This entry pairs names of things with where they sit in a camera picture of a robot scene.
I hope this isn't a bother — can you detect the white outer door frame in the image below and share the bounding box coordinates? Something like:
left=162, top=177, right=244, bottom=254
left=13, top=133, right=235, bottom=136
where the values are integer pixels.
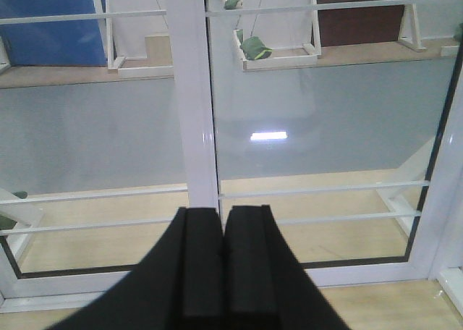
left=429, top=75, right=462, bottom=313

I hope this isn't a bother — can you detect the green sandbag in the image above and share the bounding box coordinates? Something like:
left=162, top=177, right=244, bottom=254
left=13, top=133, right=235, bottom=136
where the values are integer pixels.
left=223, top=0, right=242, bottom=10
left=240, top=36, right=273, bottom=61

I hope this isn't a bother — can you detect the blue board panel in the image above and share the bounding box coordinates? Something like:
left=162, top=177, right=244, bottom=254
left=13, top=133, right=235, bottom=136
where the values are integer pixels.
left=1, top=0, right=106, bottom=66

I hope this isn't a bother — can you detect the brown wooden panel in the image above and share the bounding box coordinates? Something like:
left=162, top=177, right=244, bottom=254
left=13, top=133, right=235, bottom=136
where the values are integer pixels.
left=318, top=0, right=404, bottom=47

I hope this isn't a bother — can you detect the white fixed glass panel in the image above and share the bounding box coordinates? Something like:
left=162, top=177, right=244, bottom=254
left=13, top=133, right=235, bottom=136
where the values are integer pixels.
left=0, top=0, right=218, bottom=309

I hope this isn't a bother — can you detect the white wooden frame right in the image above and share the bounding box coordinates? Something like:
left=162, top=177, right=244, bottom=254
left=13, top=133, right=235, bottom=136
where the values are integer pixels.
left=398, top=0, right=462, bottom=52

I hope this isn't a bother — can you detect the white wooden base frame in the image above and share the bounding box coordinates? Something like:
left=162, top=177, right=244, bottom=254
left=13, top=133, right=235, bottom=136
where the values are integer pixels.
left=232, top=0, right=321, bottom=71

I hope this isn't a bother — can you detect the white wooden support frame left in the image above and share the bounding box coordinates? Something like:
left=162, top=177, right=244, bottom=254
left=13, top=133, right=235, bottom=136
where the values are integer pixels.
left=90, top=0, right=175, bottom=79

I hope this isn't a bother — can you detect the white sliding transparent door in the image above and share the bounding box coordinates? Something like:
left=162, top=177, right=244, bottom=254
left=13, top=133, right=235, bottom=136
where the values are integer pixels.
left=166, top=0, right=442, bottom=287

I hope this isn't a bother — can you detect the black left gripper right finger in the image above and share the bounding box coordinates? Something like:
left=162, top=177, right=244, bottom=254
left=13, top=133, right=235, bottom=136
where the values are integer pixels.
left=224, top=205, right=348, bottom=329

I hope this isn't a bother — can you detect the green sandbag far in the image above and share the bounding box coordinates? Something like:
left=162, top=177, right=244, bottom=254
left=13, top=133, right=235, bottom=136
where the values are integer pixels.
left=223, top=0, right=242, bottom=10

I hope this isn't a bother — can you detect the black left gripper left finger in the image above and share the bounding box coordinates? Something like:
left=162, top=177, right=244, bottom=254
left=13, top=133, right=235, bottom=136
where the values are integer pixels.
left=52, top=208, right=224, bottom=329

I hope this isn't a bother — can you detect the green sandbag near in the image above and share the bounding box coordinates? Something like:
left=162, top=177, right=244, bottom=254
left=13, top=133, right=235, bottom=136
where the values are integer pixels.
left=240, top=36, right=273, bottom=61

